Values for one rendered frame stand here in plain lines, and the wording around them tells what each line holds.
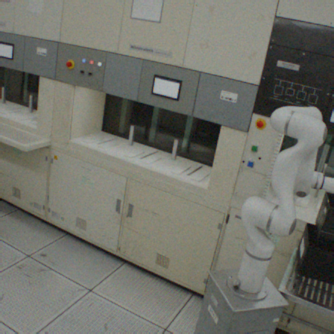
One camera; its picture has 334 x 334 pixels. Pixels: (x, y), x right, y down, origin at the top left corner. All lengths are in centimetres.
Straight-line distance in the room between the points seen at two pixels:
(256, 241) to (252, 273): 15
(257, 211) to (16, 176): 241
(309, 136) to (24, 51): 234
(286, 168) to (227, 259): 120
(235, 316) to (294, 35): 146
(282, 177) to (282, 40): 93
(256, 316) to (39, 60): 234
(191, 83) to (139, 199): 91
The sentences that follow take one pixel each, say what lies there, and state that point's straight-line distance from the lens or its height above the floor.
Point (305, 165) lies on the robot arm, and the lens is 180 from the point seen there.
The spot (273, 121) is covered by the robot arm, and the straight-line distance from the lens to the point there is 153.
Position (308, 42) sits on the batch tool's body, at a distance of 218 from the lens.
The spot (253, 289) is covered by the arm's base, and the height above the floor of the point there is 79.
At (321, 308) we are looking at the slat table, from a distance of 186.
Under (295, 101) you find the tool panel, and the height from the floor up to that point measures 153.
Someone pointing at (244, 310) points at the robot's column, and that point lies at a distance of 167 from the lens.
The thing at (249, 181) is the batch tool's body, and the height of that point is 99.
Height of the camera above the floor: 178
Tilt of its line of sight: 20 degrees down
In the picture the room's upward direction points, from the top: 10 degrees clockwise
